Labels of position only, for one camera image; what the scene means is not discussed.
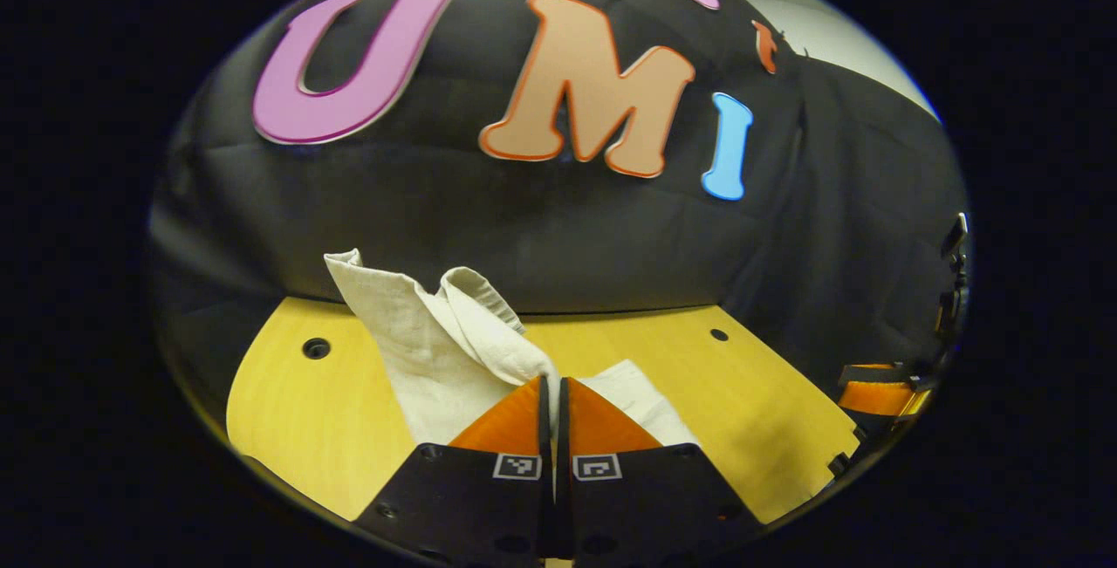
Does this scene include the white jeans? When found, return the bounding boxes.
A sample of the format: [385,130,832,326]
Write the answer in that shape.
[324,249,703,448]

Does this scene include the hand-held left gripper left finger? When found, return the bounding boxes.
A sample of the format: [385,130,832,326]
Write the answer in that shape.
[353,374,557,563]

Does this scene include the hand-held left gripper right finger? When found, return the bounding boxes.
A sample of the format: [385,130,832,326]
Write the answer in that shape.
[557,376,765,563]

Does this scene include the black backdrop cloth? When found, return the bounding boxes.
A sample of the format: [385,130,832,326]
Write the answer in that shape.
[148,0,970,412]

